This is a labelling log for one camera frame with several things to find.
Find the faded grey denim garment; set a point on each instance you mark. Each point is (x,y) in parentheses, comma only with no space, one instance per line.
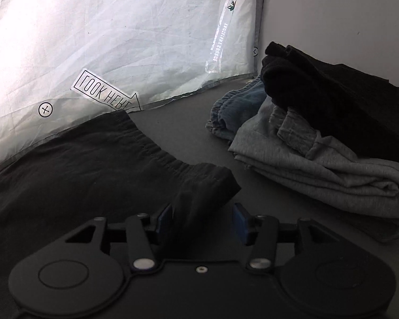
(299,133)

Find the black elastic waist pants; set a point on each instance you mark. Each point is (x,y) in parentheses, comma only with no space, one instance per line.
(86,166)

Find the black folded garment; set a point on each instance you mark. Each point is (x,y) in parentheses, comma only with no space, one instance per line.
(335,96)

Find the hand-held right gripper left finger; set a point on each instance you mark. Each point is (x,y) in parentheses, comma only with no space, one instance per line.
(164,221)

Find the blue denim garment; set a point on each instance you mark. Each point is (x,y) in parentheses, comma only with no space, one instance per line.
(239,106)

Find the grey folded garment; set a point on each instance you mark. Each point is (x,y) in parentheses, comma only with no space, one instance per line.
(335,176)

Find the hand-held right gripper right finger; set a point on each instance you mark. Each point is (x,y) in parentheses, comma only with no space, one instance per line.
(240,224)

